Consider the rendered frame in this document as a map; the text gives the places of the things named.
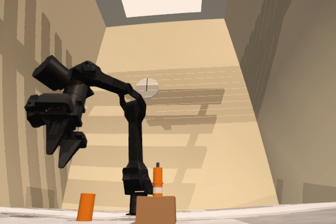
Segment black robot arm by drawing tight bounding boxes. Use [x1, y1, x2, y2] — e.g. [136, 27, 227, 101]
[24, 55, 153, 216]

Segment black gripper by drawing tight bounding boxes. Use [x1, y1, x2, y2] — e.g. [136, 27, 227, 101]
[34, 93, 87, 169]

